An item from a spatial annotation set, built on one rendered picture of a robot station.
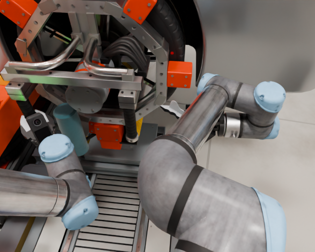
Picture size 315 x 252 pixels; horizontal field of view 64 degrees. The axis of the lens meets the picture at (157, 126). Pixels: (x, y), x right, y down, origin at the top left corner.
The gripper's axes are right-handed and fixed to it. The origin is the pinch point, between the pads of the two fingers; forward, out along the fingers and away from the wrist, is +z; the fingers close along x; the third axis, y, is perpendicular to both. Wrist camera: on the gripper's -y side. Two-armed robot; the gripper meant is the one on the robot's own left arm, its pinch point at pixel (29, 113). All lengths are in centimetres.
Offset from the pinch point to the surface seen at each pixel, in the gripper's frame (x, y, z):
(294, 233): 85, 83, -82
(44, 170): -5.6, 42.2, 10.0
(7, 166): -20, 56, 36
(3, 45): 5.5, -5.8, 37.8
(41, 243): -24, 75, -4
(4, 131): -11.1, 24.1, 25.7
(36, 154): -4.9, 39.9, 19.0
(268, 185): 99, 83, -56
